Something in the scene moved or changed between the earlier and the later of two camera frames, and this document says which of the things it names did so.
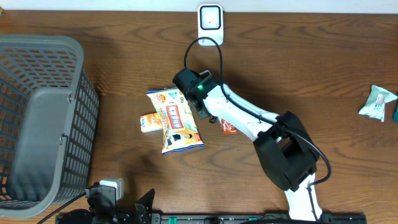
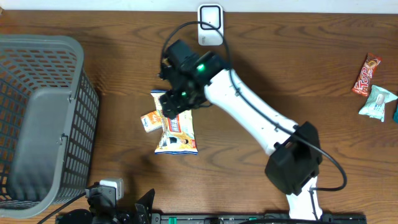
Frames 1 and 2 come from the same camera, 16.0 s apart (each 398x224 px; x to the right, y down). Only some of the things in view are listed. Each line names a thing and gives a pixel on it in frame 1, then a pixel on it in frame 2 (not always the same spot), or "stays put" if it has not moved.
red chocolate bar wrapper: [227, 128] -> [362, 83]
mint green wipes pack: [374, 106] stays put
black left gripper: [141, 217] stays put
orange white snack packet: [151, 122] stays put
